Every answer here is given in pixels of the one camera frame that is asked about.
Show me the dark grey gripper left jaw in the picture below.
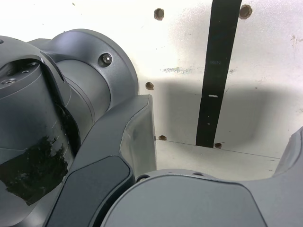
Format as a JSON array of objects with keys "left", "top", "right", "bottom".
[{"left": 44, "top": 94, "right": 158, "bottom": 227}]

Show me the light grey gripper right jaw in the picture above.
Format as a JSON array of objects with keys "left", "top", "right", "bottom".
[{"left": 101, "top": 126, "right": 303, "bottom": 227}]

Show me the black tape strip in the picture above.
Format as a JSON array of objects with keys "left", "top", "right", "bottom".
[{"left": 196, "top": 0, "right": 242, "bottom": 148}]

